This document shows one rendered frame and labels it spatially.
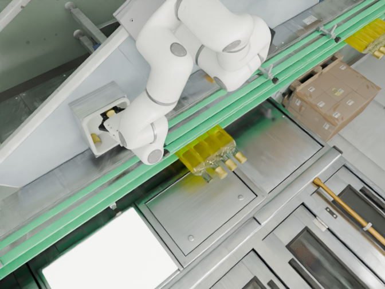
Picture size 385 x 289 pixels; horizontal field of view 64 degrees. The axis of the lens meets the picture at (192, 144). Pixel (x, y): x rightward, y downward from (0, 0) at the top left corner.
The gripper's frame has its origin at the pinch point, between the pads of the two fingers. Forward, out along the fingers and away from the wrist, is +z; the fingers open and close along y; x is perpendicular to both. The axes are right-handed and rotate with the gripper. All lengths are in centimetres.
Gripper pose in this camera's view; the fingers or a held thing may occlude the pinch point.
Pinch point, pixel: (109, 111)
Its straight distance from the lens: 111.3
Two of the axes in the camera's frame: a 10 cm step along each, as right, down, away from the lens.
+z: -6.3, -5.2, 5.8
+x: -1.2, -6.7, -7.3
